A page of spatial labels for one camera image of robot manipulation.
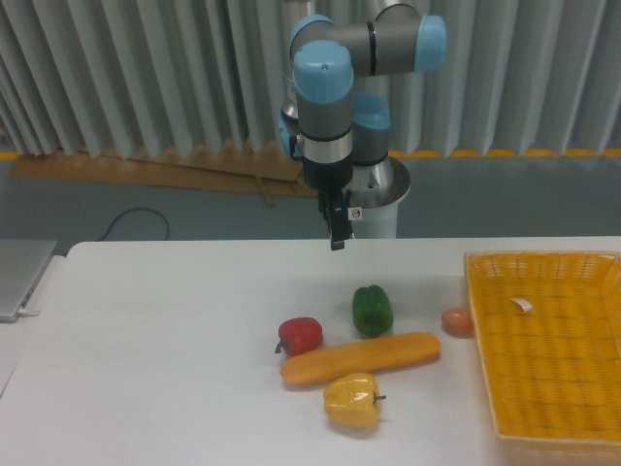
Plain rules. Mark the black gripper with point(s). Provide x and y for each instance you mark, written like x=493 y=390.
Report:
x=329 y=178

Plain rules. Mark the long orange bread loaf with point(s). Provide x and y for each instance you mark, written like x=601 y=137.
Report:
x=372 y=356

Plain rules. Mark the brown egg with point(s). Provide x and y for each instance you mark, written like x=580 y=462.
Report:
x=457 y=322

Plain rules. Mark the yellow bell pepper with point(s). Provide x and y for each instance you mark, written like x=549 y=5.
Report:
x=353 y=401

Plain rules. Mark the yellow woven basket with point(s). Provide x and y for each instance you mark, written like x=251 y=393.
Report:
x=552 y=375

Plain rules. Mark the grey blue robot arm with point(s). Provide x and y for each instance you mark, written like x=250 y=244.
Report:
x=341 y=135

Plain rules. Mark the brown cardboard sheet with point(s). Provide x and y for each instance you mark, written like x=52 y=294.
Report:
x=267 y=172

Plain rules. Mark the green bell pepper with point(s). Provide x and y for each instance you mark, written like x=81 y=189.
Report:
x=372 y=313

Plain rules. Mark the red bell pepper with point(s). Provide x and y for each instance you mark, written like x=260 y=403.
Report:
x=299 y=335

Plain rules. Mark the white paper label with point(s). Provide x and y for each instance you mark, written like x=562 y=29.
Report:
x=523 y=304

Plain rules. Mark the silver laptop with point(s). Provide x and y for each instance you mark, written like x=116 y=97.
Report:
x=23 y=263

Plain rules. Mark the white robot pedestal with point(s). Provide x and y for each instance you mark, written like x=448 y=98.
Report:
x=375 y=194

